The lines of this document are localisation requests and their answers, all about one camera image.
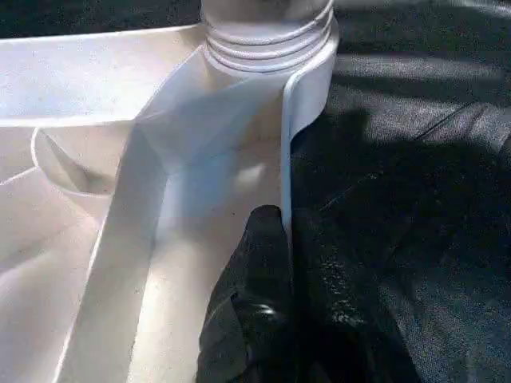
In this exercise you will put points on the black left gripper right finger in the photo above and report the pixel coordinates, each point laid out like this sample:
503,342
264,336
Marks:
343,319

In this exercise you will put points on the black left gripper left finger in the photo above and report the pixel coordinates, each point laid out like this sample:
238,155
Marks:
251,311

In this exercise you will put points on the white plastic table leg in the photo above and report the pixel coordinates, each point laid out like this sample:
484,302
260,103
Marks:
263,40

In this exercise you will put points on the white plastic table top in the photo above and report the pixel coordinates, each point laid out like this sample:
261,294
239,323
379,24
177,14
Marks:
60,80

